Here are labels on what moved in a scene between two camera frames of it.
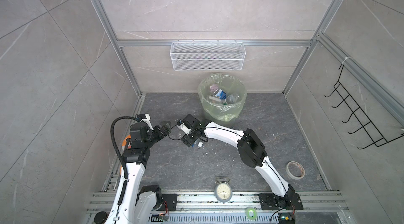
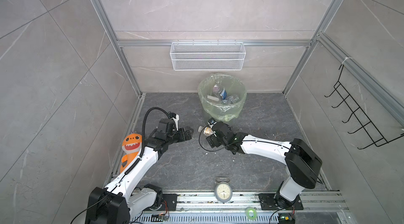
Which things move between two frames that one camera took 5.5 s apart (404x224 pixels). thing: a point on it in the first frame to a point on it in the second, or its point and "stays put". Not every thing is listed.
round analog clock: x=223 y=190 stays put
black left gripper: x=160 y=135 to x=189 y=134
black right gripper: x=185 y=140 to x=213 y=138
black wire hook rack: x=378 y=139 stays put
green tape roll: x=247 y=215 stays put
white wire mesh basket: x=208 y=56 stays put
